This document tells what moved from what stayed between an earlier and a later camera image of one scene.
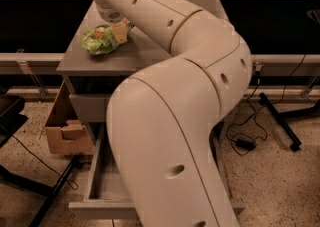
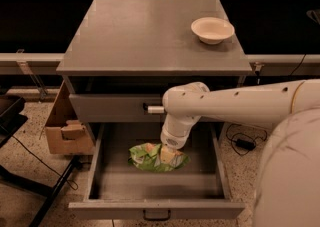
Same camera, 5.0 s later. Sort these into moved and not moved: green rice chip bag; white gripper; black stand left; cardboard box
Moved: green rice chip bag; white gripper
Not moved: black stand left; cardboard box
